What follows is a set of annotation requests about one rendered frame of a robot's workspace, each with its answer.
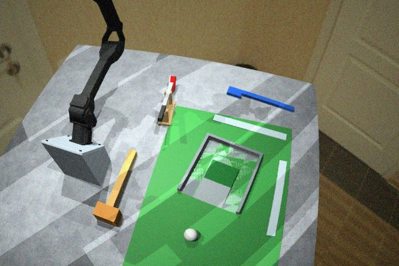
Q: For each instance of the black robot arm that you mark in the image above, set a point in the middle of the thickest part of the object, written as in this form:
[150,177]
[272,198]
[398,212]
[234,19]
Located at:
[82,106]

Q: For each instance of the white golf ball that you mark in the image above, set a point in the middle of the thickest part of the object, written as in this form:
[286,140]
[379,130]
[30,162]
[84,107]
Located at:
[190,234]

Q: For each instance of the green putting mat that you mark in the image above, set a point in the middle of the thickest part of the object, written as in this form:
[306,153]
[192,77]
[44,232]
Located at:
[224,238]

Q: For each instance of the grey flat strip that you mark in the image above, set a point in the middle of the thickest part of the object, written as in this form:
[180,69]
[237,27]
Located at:
[247,126]
[276,204]

